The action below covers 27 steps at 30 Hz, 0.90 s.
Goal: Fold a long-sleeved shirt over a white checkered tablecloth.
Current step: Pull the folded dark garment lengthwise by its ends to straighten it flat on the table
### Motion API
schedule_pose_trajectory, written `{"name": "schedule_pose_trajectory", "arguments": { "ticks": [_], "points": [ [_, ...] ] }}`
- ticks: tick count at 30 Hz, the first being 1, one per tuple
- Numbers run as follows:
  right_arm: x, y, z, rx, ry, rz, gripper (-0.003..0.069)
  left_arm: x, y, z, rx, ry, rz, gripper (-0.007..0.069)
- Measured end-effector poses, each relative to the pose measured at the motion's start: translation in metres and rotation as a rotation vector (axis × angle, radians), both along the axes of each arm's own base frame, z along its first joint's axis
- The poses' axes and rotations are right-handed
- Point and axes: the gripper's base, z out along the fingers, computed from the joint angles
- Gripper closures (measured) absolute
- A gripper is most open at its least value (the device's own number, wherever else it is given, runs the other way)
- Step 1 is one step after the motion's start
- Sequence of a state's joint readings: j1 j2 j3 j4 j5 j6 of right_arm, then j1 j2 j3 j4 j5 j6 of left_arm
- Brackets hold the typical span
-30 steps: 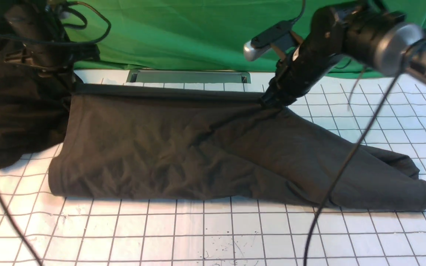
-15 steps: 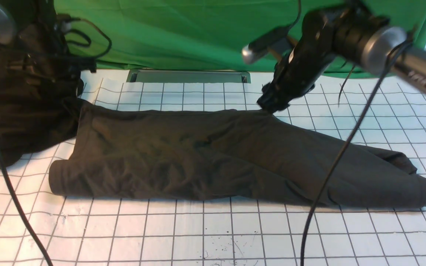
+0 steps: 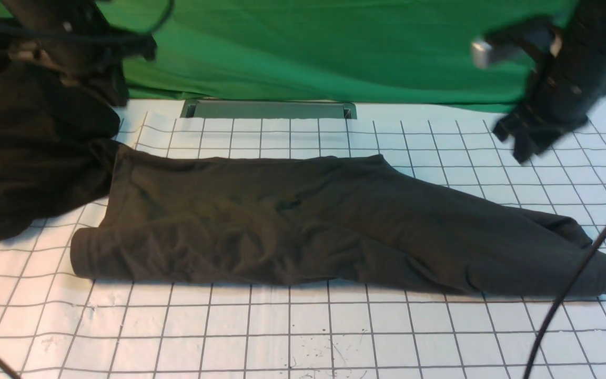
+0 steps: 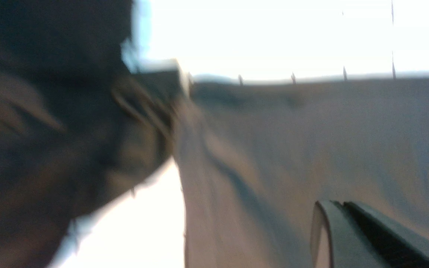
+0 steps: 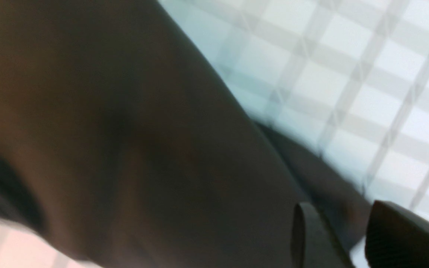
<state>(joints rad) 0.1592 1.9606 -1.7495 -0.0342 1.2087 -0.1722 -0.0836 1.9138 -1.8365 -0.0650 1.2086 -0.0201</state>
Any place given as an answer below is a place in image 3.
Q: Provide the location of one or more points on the gray metal table slot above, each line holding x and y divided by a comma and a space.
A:
213, 108

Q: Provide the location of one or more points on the gray long-sleeve top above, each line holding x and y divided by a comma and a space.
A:
284, 222

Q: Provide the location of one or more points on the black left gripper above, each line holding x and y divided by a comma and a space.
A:
98, 69

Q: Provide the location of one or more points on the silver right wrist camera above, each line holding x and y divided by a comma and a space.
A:
532, 38

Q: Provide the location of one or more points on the green backdrop cloth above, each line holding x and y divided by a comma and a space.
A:
347, 51

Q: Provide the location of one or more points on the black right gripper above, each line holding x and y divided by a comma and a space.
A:
532, 133

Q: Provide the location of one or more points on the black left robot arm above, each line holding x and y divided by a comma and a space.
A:
75, 40

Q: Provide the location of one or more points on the black crumpled garment pile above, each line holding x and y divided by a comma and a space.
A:
47, 166

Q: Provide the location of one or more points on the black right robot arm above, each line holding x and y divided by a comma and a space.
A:
568, 79

